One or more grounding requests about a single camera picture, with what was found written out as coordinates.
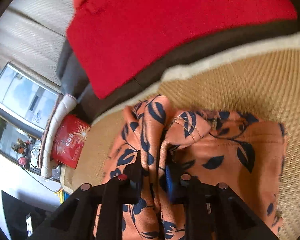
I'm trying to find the dark brown sofa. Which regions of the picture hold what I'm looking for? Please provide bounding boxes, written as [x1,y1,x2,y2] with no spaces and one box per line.
[57,0,300,122]

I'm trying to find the window with frame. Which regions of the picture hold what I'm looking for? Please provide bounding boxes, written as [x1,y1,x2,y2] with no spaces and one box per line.
[0,63,58,174]

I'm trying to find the red cushion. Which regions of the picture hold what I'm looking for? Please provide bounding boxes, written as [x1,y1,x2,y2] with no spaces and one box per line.
[66,0,297,99]

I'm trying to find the red sparkle gift bag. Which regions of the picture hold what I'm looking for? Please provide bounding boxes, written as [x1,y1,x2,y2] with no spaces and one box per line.
[51,114,91,168]

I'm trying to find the orange floral garment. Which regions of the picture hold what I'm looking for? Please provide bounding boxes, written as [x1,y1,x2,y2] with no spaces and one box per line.
[103,95,286,239]

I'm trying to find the woven rattan mat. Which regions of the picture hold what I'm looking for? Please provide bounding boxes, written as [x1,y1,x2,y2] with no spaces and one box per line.
[61,32,300,239]

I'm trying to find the beige patterned curtain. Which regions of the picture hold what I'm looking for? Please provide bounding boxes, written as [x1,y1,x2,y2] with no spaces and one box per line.
[0,0,74,90]

